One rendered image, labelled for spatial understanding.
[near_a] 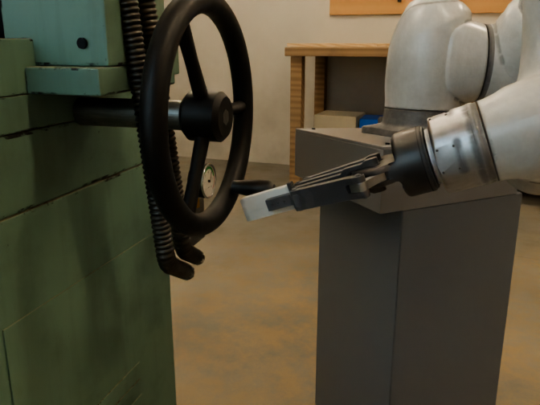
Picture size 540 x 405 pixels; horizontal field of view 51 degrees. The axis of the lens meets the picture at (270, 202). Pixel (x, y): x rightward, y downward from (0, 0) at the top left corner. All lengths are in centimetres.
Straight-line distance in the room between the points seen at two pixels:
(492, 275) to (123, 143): 79
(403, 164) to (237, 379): 111
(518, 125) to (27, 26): 53
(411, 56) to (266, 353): 98
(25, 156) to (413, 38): 76
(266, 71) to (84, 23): 356
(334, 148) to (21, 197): 64
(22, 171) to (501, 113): 52
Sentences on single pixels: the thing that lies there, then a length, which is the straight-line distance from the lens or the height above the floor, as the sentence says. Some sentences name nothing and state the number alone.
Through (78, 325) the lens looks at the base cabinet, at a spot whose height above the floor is 53.
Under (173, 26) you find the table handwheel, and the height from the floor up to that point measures 91.
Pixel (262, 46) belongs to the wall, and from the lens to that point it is 420.
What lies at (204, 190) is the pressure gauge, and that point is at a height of 65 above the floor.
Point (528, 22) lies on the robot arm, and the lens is 82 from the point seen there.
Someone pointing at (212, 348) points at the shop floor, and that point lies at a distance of 178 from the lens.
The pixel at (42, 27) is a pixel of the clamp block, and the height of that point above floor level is 91.
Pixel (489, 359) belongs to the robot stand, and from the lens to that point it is 137.
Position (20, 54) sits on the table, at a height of 88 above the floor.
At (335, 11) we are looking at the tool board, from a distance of 403.
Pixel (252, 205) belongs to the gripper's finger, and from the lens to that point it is 71.
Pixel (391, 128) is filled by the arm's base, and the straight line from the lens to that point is 118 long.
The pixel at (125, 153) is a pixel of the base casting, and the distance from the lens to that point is 88.
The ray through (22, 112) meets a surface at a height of 82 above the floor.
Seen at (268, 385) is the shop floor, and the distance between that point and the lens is 161.
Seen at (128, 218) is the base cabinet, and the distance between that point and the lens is 89.
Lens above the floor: 90
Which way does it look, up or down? 16 degrees down
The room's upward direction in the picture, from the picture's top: straight up
